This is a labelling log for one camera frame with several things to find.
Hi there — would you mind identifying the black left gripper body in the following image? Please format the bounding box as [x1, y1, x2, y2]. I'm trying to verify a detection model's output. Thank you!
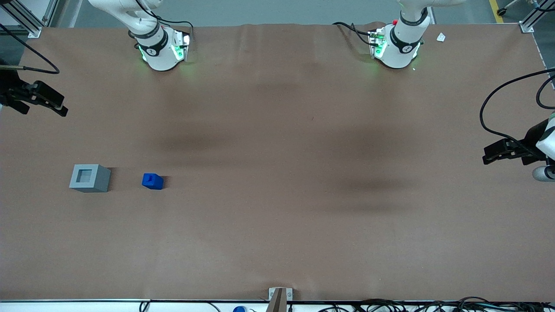
[518, 119, 549, 166]

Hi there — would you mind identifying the black cable loop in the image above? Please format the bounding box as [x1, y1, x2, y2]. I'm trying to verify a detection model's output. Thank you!
[536, 77, 555, 110]

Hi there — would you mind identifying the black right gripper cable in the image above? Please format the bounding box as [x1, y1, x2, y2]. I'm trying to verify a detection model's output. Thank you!
[0, 24, 60, 74]

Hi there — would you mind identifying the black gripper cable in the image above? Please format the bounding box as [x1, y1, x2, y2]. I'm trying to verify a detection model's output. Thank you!
[0, 24, 60, 74]
[479, 68, 555, 150]

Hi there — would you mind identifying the metal bracket with post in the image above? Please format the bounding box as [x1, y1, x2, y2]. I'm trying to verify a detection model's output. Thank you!
[267, 287, 293, 312]

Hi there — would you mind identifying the aluminium frame profile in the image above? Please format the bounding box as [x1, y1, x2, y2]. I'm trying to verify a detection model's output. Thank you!
[0, 0, 59, 39]
[519, 0, 555, 33]

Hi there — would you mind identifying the black left arm base cable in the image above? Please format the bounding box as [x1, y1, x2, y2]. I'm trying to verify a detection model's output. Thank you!
[333, 22, 374, 46]

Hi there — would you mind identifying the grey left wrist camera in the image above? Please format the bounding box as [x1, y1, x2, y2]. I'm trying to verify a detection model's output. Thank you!
[532, 165, 555, 182]

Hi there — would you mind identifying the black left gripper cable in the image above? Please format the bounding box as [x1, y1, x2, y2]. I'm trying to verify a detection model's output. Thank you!
[479, 68, 555, 150]

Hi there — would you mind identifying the black cable bundle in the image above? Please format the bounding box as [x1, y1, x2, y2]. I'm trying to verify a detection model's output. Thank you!
[319, 297, 555, 312]

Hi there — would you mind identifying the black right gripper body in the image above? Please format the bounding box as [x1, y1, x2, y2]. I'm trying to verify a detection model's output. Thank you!
[0, 65, 33, 115]

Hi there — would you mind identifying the black caster wheel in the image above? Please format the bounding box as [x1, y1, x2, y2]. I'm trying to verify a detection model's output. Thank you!
[496, 0, 521, 17]

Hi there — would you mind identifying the blue plastic part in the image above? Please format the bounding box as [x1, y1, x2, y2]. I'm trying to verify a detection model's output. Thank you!
[142, 173, 164, 190]

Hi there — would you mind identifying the gray square base block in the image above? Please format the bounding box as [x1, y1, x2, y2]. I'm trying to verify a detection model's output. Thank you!
[69, 164, 111, 193]

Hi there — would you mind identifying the brown table mat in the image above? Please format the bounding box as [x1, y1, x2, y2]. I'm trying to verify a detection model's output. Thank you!
[0, 23, 555, 302]

